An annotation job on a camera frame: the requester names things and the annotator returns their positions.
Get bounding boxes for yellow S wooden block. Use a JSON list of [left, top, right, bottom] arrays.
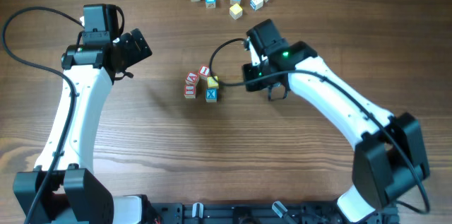
[[207, 76, 220, 89]]

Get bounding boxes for blue-sided picture wooden block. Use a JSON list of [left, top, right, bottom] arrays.
[[206, 88, 218, 102]]

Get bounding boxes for red I wooden block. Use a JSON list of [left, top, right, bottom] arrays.
[[184, 85, 196, 98], [198, 65, 210, 80]]

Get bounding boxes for red A wooden block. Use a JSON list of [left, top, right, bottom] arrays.
[[185, 71, 200, 86]]

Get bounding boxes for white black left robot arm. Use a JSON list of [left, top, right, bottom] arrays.
[[13, 4, 162, 223]]

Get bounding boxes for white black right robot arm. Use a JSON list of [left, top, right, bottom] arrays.
[[242, 19, 430, 223]]

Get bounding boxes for yellow-sided wooden block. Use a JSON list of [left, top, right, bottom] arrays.
[[230, 4, 243, 20]]

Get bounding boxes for plain picture wooden block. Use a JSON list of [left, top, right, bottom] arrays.
[[250, 0, 264, 11]]

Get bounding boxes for blue wooden block left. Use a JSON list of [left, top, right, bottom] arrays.
[[205, 0, 216, 8]]

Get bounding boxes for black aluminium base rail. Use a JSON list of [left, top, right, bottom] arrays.
[[141, 201, 400, 224]]

